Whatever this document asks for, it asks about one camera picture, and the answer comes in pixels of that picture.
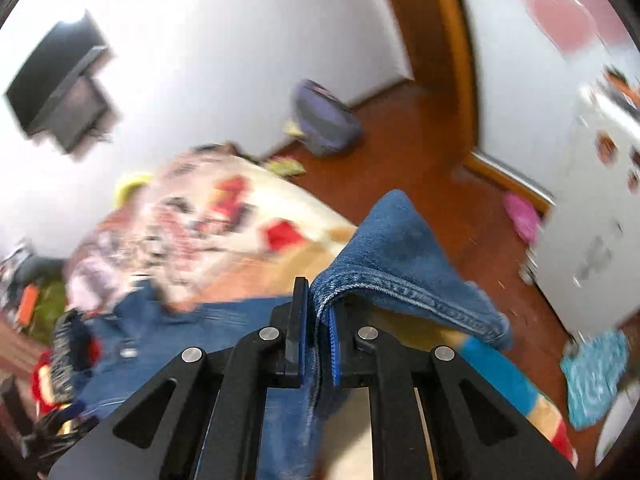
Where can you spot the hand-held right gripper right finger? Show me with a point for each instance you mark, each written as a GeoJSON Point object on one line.
{"type": "Point", "coordinates": [334, 355]}

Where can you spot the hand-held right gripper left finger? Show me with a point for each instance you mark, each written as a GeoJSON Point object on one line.
{"type": "Point", "coordinates": [299, 340]}

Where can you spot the blue denim jeans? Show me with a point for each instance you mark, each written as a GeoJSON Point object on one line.
{"type": "Point", "coordinates": [400, 260]}

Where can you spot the printed blanket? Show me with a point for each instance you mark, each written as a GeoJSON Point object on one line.
{"type": "Point", "coordinates": [200, 200]}

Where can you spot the yellow green packet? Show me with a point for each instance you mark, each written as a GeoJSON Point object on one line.
{"type": "Point", "coordinates": [285, 166]}

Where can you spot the purple backpack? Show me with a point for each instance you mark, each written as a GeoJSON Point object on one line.
{"type": "Point", "coordinates": [325, 120]}

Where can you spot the yellow tube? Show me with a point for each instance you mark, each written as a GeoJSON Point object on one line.
{"type": "Point", "coordinates": [131, 187]}

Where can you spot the pink slipper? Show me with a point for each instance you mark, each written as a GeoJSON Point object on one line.
{"type": "Point", "coordinates": [522, 215]}

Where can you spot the red and dark cloth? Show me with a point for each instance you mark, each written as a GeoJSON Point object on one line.
{"type": "Point", "coordinates": [60, 365]}

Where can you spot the teal patterned cloth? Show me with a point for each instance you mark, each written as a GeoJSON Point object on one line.
{"type": "Point", "coordinates": [595, 385]}

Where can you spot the pile of bedside clutter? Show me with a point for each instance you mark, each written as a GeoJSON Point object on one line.
{"type": "Point", "coordinates": [35, 300]}

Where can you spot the wooden door frame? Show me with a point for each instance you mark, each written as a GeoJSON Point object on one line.
{"type": "Point", "coordinates": [457, 60]}

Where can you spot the black wall television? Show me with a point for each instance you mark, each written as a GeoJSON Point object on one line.
{"type": "Point", "coordinates": [55, 90]}

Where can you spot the pink wall decoration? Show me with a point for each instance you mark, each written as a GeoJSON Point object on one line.
{"type": "Point", "coordinates": [555, 10]}

